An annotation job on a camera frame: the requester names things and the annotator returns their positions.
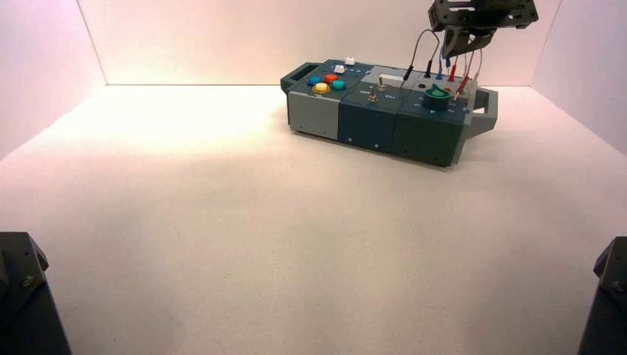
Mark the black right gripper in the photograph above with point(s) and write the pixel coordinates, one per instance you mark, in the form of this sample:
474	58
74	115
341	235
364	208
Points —
482	13

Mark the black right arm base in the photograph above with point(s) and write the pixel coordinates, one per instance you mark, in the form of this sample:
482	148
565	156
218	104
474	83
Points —
607	318

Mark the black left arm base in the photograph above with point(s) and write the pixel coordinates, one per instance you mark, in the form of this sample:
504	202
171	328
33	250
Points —
24	304

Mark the green rotary knob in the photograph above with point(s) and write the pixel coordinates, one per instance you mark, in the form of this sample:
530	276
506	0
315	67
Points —
437	99

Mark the white rectangular display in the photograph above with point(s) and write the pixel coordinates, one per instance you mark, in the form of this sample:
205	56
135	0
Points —
390	77

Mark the blue grey modular control box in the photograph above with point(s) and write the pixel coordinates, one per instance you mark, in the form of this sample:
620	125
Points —
367	122

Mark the teal push button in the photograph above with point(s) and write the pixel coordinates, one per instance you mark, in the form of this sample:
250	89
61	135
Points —
338	85

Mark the red push button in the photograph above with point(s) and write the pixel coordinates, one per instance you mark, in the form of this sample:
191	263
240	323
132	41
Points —
331	78

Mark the yellow push button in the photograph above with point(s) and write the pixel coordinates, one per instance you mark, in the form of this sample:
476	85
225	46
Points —
321	88

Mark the blue push button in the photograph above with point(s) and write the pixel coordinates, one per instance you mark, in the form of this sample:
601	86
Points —
314	80

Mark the metal toggle switch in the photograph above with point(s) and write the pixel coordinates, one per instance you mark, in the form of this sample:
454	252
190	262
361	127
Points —
381	87
373	95

